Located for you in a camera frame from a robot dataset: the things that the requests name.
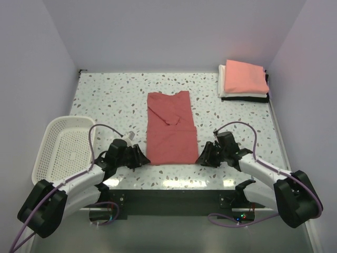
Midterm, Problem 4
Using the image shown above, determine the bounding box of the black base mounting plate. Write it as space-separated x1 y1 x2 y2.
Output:
99 190 263 220

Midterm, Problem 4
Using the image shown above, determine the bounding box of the folded white t-shirt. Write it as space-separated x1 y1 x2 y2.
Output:
218 65 267 98

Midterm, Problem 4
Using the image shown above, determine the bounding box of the folded salmon pink t-shirt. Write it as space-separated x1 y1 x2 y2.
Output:
224 60 269 95

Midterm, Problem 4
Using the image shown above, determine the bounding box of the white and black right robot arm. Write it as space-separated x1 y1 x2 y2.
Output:
196 131 323 228

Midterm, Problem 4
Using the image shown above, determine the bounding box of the red t-shirt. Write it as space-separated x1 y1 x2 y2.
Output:
146 91 199 166

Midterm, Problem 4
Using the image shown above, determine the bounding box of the white perforated plastic basket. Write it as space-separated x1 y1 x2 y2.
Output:
32 116 96 184

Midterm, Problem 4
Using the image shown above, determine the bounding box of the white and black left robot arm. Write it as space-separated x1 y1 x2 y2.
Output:
17 139 150 238

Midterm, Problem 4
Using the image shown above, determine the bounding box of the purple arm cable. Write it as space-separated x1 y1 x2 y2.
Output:
7 123 124 253
207 121 324 227

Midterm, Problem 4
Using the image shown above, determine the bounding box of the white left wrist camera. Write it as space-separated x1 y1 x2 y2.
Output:
122 131 135 146

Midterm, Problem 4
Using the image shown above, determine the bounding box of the folded black t-shirt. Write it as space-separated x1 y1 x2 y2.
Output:
221 69 272 104

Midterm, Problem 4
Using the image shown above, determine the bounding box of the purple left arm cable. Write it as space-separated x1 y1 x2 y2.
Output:
7 123 124 253

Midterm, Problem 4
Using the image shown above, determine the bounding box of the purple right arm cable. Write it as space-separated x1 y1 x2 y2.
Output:
207 121 324 227

